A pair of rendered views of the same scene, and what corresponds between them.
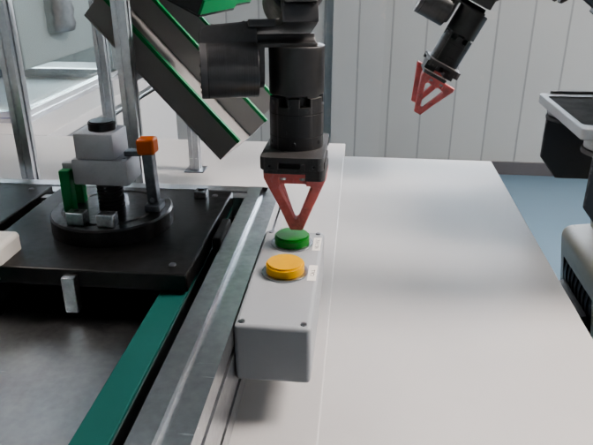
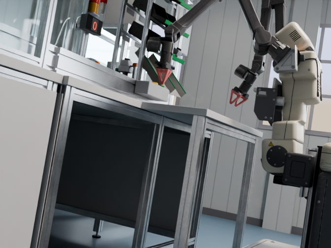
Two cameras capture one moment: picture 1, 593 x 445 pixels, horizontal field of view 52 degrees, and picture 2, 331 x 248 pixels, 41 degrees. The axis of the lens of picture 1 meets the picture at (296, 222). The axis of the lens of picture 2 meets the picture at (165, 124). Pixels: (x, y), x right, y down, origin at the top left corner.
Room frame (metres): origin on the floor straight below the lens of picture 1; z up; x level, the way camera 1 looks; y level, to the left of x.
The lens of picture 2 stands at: (-1.34, -0.78, 0.67)
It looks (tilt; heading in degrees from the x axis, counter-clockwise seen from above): 3 degrees up; 20
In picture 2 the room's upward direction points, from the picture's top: 9 degrees clockwise
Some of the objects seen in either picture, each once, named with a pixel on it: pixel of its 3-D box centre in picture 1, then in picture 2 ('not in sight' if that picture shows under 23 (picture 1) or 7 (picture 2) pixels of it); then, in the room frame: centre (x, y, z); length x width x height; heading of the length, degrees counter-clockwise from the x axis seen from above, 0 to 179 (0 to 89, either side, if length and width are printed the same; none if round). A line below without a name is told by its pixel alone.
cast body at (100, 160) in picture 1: (96, 150); (124, 65); (0.67, 0.23, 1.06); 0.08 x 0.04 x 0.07; 84
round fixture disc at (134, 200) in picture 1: (113, 214); not in sight; (0.67, 0.22, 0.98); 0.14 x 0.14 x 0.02
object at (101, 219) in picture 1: (107, 219); not in sight; (0.62, 0.21, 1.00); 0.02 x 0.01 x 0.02; 84
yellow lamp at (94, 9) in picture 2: not in sight; (93, 8); (0.50, 0.35, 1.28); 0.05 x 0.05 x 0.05
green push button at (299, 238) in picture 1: (292, 241); not in sight; (0.64, 0.00, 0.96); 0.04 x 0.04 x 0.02
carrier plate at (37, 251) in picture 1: (115, 230); not in sight; (0.67, 0.22, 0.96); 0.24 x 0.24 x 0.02; 84
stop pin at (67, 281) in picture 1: (71, 293); not in sight; (0.55, 0.23, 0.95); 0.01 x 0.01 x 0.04; 84
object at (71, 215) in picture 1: (77, 216); not in sight; (0.63, 0.24, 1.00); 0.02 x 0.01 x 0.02; 84
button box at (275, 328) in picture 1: (285, 296); (152, 91); (0.57, 0.01, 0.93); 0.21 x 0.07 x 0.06; 174
